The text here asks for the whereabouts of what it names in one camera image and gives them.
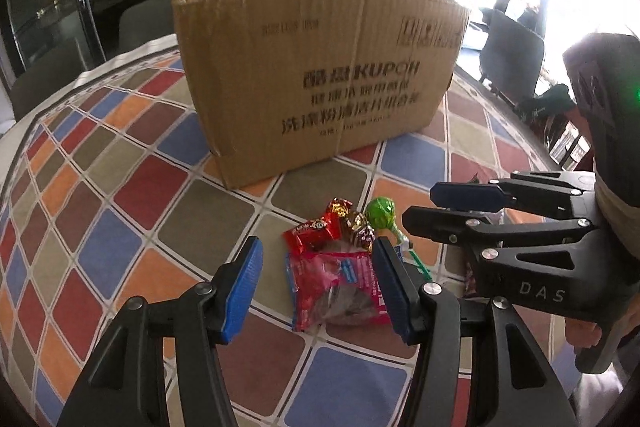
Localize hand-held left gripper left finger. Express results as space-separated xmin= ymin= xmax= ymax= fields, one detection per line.
xmin=57 ymin=236 xmax=265 ymax=427

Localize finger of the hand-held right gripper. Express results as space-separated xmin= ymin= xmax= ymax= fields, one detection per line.
xmin=429 ymin=171 xmax=598 ymax=220
xmin=401 ymin=205 xmax=599 ymax=254

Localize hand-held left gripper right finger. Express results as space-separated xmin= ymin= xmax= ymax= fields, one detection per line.
xmin=371 ymin=236 xmax=572 ymax=427

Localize green lollipop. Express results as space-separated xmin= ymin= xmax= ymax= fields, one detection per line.
xmin=364 ymin=198 xmax=432 ymax=279

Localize red snack packet blue label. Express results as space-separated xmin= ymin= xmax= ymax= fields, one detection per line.
xmin=284 ymin=247 xmax=391 ymax=333

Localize brown gold candy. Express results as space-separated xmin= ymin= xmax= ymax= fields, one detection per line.
xmin=342 ymin=209 xmax=377 ymax=253

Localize small red candy packet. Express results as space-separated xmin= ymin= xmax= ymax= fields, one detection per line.
xmin=282 ymin=214 xmax=342 ymax=255

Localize red gold candy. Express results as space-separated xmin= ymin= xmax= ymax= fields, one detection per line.
xmin=326 ymin=198 xmax=357 ymax=223

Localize brown cardboard box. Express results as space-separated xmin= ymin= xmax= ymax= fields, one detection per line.
xmin=167 ymin=0 xmax=472 ymax=190

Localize person's right hand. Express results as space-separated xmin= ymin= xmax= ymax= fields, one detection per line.
xmin=564 ymin=321 xmax=603 ymax=350

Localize brown wooden chair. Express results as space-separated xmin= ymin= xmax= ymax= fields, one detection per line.
xmin=540 ymin=107 xmax=596 ymax=168

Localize dark green garment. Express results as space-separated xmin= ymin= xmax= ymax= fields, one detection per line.
xmin=517 ymin=84 xmax=576 ymax=118

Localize colourful checked tablecloth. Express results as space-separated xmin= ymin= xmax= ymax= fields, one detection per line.
xmin=0 ymin=32 xmax=601 ymax=427

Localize dark grey chair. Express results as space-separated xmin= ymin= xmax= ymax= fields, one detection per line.
xmin=480 ymin=9 xmax=546 ymax=95

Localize grey dining chair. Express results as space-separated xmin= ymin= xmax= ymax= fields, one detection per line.
xmin=117 ymin=0 xmax=178 ymax=42
xmin=10 ymin=42 xmax=91 ymax=118

